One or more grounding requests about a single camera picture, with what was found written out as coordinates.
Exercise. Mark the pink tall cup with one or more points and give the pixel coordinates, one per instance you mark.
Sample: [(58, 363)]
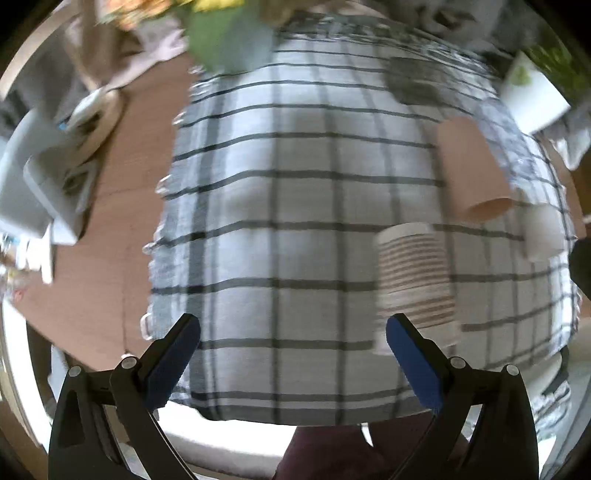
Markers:
[(478, 188)]

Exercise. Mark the white pot green plant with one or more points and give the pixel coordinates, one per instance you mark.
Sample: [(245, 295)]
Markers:
[(540, 86)]

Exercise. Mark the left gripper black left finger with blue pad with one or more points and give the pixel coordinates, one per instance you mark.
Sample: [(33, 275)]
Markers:
[(82, 443)]

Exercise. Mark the black white checkered tablecloth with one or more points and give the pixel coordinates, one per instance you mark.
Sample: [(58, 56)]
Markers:
[(280, 181)]

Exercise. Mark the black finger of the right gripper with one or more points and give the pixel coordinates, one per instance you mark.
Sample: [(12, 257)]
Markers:
[(580, 265)]

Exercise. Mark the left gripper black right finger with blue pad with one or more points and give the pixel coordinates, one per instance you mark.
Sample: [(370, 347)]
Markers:
[(483, 426)]

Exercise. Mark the striped white paper cup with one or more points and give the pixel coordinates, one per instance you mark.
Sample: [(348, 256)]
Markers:
[(413, 278)]

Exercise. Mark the white projector on stand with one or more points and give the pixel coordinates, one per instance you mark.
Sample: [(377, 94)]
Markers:
[(42, 191)]

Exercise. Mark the dark glass square tumbler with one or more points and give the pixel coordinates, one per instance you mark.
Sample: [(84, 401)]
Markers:
[(413, 82)]

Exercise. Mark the small white cup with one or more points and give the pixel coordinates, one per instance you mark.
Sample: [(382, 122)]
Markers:
[(543, 233)]

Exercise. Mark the white desk lamp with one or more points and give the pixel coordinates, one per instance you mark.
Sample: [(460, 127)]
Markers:
[(97, 115)]

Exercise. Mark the sunflower bouquet in grey vase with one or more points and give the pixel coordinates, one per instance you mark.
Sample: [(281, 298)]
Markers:
[(228, 37)]

